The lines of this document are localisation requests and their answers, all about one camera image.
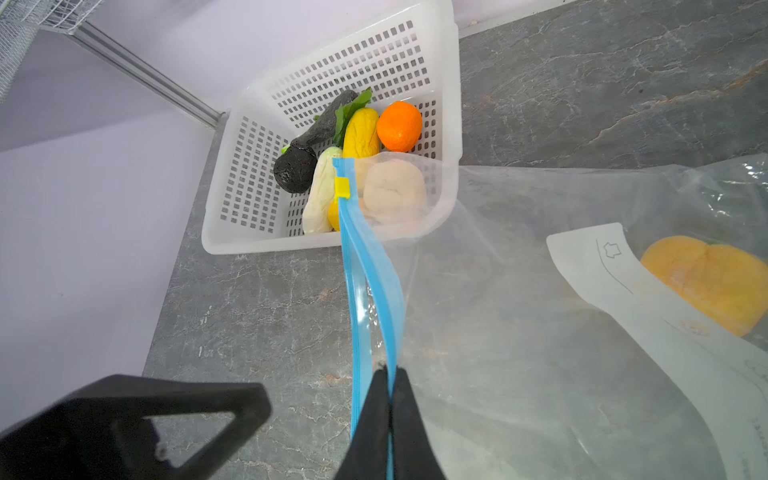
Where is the orange toy fruit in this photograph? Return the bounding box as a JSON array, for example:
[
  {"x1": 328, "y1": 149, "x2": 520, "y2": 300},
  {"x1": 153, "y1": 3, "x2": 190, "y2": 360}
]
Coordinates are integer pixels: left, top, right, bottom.
[{"x1": 377, "y1": 101, "x2": 422, "y2": 153}]

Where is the aluminium frame corner post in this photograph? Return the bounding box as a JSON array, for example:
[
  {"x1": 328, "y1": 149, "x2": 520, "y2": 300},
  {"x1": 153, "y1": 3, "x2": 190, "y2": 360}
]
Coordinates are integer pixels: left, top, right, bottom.
[{"x1": 70, "y1": 22, "x2": 223, "y2": 129}]

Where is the yellow red toy peach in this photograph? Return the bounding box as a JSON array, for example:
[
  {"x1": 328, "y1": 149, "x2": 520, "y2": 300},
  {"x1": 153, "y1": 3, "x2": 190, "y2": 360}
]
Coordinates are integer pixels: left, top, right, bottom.
[{"x1": 641, "y1": 236, "x2": 767, "y2": 337}]

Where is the clear zip top bag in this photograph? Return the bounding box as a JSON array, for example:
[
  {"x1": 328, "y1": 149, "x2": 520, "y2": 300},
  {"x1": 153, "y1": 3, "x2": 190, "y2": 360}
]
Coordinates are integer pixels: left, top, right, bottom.
[{"x1": 333, "y1": 152, "x2": 767, "y2": 479}]

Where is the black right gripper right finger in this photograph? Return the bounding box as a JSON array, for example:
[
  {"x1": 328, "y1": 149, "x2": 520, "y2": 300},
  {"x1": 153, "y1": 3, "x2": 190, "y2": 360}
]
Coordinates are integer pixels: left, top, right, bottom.
[{"x1": 391, "y1": 367, "x2": 446, "y2": 480}]

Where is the white perforated plastic basket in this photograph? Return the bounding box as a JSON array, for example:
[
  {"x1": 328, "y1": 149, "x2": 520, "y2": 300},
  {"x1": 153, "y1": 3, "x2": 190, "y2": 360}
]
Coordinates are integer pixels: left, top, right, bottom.
[{"x1": 201, "y1": 1, "x2": 463, "y2": 255}]

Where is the beige toy garlic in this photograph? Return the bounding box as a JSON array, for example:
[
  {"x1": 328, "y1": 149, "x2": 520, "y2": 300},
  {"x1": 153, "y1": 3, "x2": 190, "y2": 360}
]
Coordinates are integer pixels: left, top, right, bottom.
[{"x1": 363, "y1": 159, "x2": 427, "y2": 223}]

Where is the white wire wall shelf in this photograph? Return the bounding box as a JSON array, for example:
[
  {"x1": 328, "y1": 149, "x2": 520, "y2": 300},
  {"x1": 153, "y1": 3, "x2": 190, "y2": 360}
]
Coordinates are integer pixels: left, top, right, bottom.
[{"x1": 1, "y1": 0, "x2": 103, "y2": 103}]

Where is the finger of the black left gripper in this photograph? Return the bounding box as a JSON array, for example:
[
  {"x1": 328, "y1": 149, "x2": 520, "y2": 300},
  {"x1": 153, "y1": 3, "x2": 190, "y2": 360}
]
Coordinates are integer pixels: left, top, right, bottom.
[{"x1": 1, "y1": 374, "x2": 272, "y2": 479}]

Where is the yellow toy lemon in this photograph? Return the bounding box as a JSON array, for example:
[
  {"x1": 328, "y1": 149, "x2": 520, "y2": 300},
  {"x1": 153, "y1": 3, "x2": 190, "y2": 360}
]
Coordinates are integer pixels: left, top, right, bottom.
[{"x1": 327, "y1": 199, "x2": 341, "y2": 232}]

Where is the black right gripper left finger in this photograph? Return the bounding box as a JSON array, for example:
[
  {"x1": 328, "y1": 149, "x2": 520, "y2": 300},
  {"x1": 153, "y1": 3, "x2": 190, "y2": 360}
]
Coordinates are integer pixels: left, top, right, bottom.
[{"x1": 334, "y1": 367, "x2": 390, "y2": 480}]

